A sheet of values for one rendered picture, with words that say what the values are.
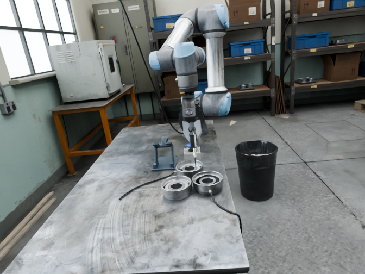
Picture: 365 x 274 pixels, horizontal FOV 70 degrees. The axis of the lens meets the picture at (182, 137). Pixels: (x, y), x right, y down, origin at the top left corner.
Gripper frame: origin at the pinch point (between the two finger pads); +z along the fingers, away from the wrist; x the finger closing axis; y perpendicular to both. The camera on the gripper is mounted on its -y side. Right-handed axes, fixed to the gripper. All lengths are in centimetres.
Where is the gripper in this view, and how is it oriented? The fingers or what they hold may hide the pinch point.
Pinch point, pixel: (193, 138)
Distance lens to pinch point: 101.5
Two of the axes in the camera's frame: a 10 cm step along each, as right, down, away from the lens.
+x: -9.9, 0.8, 1.2
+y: 0.8, -3.4, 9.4
